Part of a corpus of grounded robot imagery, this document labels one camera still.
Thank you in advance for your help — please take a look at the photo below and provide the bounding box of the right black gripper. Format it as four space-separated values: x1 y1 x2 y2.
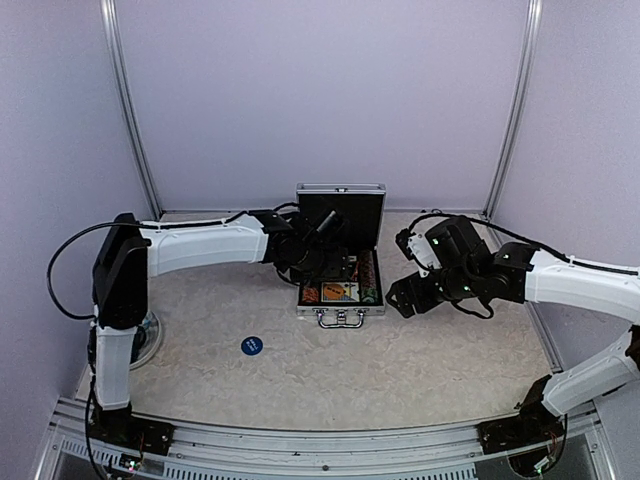
387 265 480 317

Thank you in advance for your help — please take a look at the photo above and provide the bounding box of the orange big blind button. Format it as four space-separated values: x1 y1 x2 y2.
322 283 347 301

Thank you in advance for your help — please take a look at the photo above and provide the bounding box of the blue playing card deck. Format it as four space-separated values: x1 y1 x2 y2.
321 282 360 303

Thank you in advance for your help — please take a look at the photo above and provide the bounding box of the green poker chip stack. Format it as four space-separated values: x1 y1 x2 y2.
360 288 379 304

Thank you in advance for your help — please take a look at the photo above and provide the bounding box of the aluminium poker case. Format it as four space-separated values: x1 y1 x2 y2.
296 183 386 330

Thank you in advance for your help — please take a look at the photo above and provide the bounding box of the blue small blind button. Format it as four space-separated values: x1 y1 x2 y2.
240 336 264 356

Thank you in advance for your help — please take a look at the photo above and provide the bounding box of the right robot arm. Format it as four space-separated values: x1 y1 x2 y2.
386 213 639 444

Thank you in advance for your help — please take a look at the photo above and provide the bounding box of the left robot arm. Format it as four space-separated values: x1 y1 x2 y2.
84 205 348 445

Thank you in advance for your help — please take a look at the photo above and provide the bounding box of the right chip row in case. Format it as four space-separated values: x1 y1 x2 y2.
358 250 377 295

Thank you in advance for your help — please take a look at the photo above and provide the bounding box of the chip row in case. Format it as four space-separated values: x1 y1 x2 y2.
301 285 321 305
358 250 377 295

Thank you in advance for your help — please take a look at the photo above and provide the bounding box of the left chip row in case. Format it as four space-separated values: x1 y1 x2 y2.
301 285 321 305

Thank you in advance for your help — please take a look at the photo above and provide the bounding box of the clear round tray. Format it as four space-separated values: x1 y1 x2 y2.
130 311 164 370

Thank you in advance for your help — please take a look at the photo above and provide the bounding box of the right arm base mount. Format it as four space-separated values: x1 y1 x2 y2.
477 375 566 454

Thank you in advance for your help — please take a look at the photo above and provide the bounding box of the front aluminium frame rail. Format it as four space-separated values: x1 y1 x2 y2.
31 398 621 479

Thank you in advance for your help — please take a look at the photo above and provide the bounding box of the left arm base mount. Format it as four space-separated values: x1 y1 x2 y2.
89 405 175 456

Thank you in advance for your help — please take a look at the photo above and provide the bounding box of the right rear aluminium post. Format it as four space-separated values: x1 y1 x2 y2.
483 0 543 219

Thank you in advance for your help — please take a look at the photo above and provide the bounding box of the aluminium post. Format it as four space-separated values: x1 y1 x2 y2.
483 0 543 219
100 0 164 220

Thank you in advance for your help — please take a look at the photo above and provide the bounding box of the left rear aluminium post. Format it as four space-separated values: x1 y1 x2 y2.
100 0 164 220

